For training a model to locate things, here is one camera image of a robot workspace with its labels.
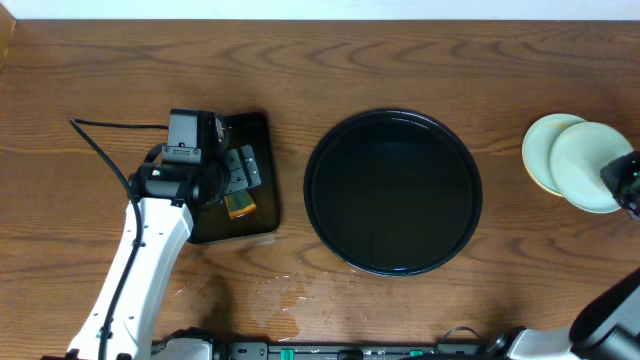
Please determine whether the yellow plate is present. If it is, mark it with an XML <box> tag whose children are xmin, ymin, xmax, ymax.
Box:
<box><xmin>521</xmin><ymin>149</ymin><xmax>564</xmax><ymax>198</ymax></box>

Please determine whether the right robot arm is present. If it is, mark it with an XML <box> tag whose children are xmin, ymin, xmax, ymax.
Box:
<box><xmin>483</xmin><ymin>151</ymin><xmax>639</xmax><ymax>360</ymax></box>

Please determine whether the orange green scrub sponge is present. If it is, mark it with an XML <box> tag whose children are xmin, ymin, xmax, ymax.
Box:
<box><xmin>224</xmin><ymin>190</ymin><xmax>257</xmax><ymax>219</ymax></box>

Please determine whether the black rectangular tray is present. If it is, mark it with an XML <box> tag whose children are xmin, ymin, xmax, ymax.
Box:
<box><xmin>189</xmin><ymin>112</ymin><xmax>280</xmax><ymax>244</ymax></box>

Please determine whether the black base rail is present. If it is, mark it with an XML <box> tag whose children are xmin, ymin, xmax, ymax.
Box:
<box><xmin>151</xmin><ymin>338</ymin><xmax>497</xmax><ymax>360</ymax></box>

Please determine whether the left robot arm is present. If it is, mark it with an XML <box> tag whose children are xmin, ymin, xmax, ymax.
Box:
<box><xmin>65</xmin><ymin>144</ymin><xmax>273</xmax><ymax>359</ymax></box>

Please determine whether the black round tray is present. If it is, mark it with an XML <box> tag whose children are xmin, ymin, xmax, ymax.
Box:
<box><xmin>303</xmin><ymin>109</ymin><xmax>483</xmax><ymax>277</ymax></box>

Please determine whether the light blue plate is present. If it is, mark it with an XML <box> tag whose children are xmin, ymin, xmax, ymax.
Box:
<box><xmin>521</xmin><ymin>113</ymin><xmax>585</xmax><ymax>193</ymax></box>
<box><xmin>549</xmin><ymin>122</ymin><xmax>633</xmax><ymax>214</ymax></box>

